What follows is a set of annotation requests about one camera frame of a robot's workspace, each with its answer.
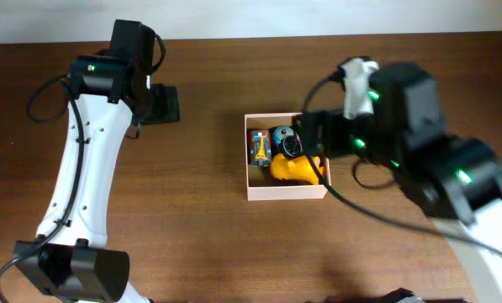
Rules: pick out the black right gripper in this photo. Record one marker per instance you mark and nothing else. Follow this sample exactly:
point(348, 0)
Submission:
point(330, 140)

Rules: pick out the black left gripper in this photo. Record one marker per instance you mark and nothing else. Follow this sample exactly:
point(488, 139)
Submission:
point(170, 112)

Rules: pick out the black round spider toy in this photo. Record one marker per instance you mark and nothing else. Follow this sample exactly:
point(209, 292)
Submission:
point(290, 147)

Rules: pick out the yellow toy animal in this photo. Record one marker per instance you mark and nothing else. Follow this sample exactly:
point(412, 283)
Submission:
point(293, 169)

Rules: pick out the blue white toy ball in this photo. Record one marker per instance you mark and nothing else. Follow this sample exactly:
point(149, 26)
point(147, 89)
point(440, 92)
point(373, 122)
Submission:
point(280, 133)

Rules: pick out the grey red toy truck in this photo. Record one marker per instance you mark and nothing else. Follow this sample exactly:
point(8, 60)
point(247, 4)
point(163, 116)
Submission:
point(260, 148)

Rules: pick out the pink cardboard box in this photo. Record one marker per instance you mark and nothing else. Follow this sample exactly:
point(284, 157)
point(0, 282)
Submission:
point(260, 184)

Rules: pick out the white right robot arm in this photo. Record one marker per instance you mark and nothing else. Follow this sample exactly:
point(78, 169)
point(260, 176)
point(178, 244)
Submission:
point(392, 117)

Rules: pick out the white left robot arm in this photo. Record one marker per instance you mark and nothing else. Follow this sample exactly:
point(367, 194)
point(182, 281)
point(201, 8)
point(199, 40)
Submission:
point(106, 94)

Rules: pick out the black object at bottom edge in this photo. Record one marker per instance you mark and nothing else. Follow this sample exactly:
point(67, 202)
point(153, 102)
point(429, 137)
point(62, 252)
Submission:
point(400, 295)

